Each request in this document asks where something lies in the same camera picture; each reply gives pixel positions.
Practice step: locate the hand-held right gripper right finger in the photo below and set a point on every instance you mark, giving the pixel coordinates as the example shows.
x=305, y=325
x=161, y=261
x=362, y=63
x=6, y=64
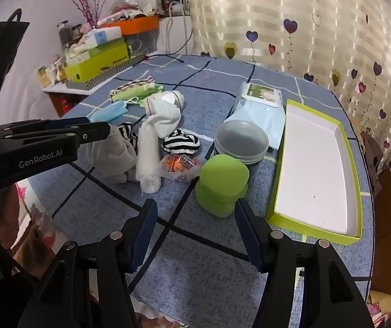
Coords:
x=248, y=235

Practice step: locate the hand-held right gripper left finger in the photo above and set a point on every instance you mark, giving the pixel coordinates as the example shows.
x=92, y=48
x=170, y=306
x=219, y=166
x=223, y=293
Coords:
x=144, y=235

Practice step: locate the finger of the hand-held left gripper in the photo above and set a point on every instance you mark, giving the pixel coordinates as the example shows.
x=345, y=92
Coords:
x=62, y=121
x=93, y=131

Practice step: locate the blue face mask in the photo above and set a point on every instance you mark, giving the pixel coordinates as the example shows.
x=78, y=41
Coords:
x=108, y=113

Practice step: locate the light grey sock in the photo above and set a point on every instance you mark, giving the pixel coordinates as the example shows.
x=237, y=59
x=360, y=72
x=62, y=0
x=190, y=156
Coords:
x=111, y=159

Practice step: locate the black white striped sock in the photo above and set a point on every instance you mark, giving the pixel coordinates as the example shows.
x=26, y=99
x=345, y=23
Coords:
x=181, y=141
x=128, y=133

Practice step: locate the white towel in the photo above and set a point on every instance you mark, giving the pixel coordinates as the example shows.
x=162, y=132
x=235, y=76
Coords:
x=147, y=157

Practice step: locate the plain white sock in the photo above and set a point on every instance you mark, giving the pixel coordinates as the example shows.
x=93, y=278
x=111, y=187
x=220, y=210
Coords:
x=164, y=119

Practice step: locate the clear orange printed snack bag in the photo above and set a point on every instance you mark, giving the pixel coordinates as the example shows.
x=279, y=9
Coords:
x=178, y=165

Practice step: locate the white sock with red trim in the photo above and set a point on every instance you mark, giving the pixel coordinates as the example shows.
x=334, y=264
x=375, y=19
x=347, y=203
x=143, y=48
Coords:
x=168, y=99

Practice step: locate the lime green shallow cardboard box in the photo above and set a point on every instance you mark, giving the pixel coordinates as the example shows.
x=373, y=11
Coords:
x=315, y=170

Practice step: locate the white shelf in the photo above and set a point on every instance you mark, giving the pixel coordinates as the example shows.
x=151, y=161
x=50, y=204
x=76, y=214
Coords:
x=65, y=90

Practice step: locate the group of small bottles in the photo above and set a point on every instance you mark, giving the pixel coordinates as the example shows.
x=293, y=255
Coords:
x=50, y=75

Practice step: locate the green plastic jar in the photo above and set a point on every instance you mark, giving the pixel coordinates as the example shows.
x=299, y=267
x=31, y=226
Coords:
x=221, y=184

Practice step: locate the pink floral printed cloth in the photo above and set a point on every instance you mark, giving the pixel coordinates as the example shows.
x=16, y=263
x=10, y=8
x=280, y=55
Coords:
x=40, y=218

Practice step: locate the folded cloth with striped trim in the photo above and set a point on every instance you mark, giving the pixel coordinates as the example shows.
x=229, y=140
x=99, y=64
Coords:
x=130, y=84

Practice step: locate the folded green cloth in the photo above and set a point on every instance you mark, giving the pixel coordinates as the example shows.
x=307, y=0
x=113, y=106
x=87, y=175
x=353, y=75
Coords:
x=140, y=90

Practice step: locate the lime green carton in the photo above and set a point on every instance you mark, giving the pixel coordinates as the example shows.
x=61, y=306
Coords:
x=93, y=66

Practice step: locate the grey zigzag patterned box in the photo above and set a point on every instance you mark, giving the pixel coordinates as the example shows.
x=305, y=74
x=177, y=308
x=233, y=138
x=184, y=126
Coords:
x=113, y=71

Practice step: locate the blue checked tablecloth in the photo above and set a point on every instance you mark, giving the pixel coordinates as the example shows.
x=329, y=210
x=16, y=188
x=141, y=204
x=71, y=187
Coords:
x=198, y=280

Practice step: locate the dark green carton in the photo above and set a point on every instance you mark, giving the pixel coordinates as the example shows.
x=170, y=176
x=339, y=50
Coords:
x=110, y=48

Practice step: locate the glass jar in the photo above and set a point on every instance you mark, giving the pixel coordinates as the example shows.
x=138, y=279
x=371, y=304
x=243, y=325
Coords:
x=65, y=34

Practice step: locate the white and blue package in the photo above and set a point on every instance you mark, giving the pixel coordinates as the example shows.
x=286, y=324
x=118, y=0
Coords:
x=101, y=37

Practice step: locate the clear round plastic container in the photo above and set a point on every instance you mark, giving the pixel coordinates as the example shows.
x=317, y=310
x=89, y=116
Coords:
x=241, y=140

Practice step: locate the orange lidded storage bin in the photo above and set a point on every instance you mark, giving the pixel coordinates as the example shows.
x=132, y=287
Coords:
x=134, y=27

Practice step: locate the pink decorative branches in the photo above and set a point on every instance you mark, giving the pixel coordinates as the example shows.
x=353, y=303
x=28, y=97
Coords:
x=86, y=3

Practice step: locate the wet wipes pack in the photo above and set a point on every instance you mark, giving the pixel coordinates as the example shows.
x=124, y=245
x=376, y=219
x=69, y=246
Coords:
x=260, y=109

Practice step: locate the pile of assorted packets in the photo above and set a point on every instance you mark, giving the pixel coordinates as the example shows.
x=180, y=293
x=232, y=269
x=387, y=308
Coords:
x=130, y=8

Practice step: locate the brown garment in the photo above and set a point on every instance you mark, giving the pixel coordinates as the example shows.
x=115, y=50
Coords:
x=371, y=157

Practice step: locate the colourful printed blanket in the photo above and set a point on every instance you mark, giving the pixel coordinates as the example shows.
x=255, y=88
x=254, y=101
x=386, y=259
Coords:
x=386, y=305

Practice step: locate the cream curtain with heart print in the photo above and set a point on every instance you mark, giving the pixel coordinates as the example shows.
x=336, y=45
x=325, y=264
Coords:
x=301, y=24

